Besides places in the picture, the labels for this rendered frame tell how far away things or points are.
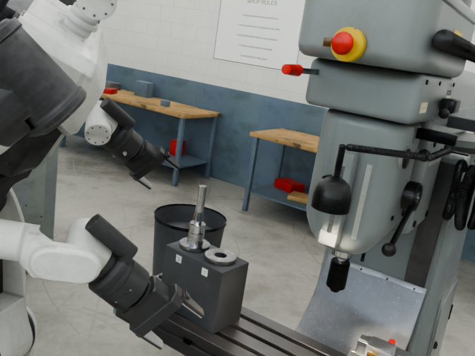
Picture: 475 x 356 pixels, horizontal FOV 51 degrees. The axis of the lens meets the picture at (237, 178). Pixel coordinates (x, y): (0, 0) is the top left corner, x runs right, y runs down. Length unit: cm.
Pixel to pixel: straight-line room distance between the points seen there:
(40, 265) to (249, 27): 560
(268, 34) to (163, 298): 536
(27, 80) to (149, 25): 656
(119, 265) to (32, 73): 35
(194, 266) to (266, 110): 480
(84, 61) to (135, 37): 657
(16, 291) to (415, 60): 96
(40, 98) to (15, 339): 65
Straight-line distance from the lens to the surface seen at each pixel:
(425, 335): 170
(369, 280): 163
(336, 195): 92
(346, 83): 106
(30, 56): 77
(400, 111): 102
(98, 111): 133
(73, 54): 89
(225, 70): 644
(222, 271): 135
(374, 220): 112
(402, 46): 93
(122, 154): 136
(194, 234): 143
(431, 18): 96
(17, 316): 124
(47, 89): 76
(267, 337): 146
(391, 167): 109
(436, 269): 161
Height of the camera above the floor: 173
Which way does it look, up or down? 15 degrees down
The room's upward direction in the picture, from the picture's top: 9 degrees clockwise
